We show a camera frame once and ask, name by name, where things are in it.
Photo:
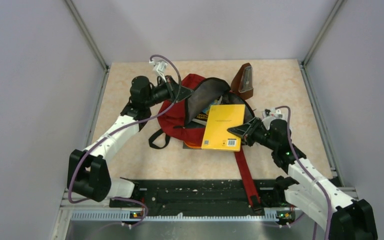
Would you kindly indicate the black colourful story book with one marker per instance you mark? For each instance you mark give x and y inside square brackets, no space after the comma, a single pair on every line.
[202,117]

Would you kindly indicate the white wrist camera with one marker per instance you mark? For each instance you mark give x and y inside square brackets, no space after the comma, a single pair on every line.
[159,68]
[272,113]

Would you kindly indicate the brown wooden metronome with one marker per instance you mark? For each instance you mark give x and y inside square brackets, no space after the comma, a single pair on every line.
[242,83]

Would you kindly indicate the orange letter e toy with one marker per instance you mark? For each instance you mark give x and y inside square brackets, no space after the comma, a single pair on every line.
[191,145]

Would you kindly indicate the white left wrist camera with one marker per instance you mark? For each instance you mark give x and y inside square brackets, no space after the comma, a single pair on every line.
[159,68]

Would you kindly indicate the red student backpack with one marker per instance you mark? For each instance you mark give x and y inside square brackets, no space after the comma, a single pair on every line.
[176,121]

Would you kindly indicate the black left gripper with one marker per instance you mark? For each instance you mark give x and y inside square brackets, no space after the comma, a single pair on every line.
[176,92]

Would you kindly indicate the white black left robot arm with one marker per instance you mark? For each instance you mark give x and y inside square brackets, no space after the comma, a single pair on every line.
[88,174]

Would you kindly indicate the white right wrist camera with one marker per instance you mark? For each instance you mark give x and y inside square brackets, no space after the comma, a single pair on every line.
[272,113]

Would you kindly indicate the aluminium frame rail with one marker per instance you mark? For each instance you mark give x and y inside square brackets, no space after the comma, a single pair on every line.
[91,67]
[316,98]

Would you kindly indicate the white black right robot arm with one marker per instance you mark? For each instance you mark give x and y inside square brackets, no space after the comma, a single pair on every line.
[341,216]

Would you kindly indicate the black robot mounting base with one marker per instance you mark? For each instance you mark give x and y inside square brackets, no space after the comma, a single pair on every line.
[206,198]

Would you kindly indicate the aluminium frame rail right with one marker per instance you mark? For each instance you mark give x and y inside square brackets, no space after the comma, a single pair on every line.
[316,98]

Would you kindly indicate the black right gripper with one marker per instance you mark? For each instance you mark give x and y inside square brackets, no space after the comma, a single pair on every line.
[246,131]

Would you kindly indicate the aluminium frame rail left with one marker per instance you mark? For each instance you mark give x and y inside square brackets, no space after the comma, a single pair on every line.
[91,67]

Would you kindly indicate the yellow book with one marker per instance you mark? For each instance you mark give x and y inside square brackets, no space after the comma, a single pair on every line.
[221,117]

